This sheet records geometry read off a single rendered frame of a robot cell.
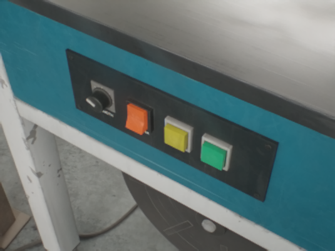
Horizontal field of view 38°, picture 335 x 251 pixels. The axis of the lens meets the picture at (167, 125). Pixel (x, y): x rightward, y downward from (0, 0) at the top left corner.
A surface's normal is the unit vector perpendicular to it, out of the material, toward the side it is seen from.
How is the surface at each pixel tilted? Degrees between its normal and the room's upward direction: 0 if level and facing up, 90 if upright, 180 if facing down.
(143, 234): 0
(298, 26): 0
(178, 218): 90
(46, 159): 90
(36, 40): 90
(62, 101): 90
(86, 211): 0
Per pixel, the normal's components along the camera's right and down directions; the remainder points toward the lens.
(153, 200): -0.55, 0.60
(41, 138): 0.84, 0.40
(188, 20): 0.00, -0.70
